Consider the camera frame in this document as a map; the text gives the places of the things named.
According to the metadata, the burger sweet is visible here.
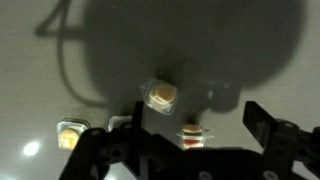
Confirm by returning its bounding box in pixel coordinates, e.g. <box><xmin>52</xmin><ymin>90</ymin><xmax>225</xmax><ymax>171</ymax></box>
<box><xmin>140</xmin><ymin>79</ymin><xmax>178</xmax><ymax>115</ymax></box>
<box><xmin>176</xmin><ymin>124</ymin><xmax>213</xmax><ymax>149</ymax></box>
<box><xmin>56</xmin><ymin>118</ymin><xmax>90</xmax><ymax>150</ymax></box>

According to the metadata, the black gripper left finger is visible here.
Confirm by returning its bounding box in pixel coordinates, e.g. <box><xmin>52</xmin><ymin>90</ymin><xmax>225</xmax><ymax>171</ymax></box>
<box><xmin>59</xmin><ymin>101</ymin><xmax>144</xmax><ymax>180</ymax></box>

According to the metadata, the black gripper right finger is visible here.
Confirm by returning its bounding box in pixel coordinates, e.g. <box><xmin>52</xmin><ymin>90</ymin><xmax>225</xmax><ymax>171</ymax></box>
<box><xmin>243</xmin><ymin>101</ymin><xmax>320</xmax><ymax>180</ymax></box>

